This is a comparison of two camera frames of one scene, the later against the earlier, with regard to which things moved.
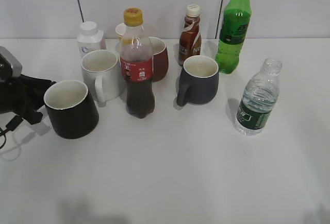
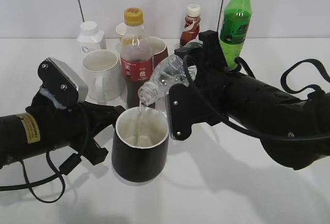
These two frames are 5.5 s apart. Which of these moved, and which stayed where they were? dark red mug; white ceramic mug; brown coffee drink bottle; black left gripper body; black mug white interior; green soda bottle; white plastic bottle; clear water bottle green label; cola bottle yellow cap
Moved: black mug white interior; clear water bottle green label; black left gripper body
Stayed: brown coffee drink bottle; green soda bottle; cola bottle yellow cap; dark red mug; white plastic bottle; white ceramic mug
